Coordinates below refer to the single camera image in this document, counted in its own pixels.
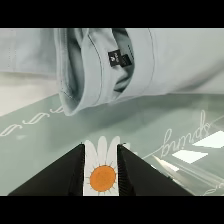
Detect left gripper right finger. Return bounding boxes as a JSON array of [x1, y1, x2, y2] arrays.
[[116, 144, 194, 197]]

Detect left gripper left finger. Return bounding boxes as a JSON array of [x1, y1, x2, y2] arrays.
[[8, 143, 86, 197]]

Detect pale grey shirt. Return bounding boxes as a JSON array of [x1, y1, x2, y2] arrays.
[[0, 28, 224, 117]]

